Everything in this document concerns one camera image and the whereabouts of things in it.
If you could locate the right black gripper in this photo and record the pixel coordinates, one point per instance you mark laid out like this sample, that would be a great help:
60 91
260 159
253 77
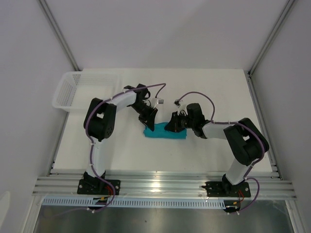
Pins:
173 125

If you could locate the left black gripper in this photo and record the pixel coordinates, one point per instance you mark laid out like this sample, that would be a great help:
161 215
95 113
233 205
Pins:
148 120

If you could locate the teal t-shirt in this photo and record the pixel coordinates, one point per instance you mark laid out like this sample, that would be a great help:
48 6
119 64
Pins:
161 133

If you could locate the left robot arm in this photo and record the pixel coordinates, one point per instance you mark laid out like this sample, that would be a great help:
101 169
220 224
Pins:
100 120

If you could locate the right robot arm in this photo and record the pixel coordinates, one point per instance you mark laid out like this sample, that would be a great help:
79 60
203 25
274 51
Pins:
247 143

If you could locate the white plastic basket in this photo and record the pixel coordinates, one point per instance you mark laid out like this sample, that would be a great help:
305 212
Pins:
76 90

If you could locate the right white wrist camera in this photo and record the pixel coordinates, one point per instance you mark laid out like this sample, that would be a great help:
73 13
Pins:
181 107

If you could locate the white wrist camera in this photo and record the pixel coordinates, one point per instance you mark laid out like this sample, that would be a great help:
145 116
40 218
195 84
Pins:
181 107
157 101

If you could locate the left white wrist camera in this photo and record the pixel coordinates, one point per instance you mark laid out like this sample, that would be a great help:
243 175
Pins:
157 101

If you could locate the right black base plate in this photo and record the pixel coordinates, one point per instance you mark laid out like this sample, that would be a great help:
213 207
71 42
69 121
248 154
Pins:
222 189

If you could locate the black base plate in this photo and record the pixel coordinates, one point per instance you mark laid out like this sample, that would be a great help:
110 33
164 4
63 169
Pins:
222 189
98 187

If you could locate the right side aluminium rail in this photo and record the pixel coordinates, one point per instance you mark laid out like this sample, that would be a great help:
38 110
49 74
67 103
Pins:
262 123

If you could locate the left side aluminium rail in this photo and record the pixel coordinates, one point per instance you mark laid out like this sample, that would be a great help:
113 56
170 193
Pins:
57 145

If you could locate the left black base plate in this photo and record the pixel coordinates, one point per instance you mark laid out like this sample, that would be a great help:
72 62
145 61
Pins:
98 187

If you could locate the aluminium mounting rail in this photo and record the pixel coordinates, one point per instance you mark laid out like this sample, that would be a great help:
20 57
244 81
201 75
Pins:
160 184

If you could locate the white slotted cable duct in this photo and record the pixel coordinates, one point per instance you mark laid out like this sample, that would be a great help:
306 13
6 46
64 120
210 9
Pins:
136 202

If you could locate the left aluminium frame post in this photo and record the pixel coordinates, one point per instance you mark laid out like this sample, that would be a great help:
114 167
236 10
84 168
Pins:
48 14

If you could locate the aluminium frame post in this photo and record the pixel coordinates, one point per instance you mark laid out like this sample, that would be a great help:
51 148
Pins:
277 26
48 14

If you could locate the right aluminium frame post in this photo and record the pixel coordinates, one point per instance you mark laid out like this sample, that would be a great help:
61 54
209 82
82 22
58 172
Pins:
277 26

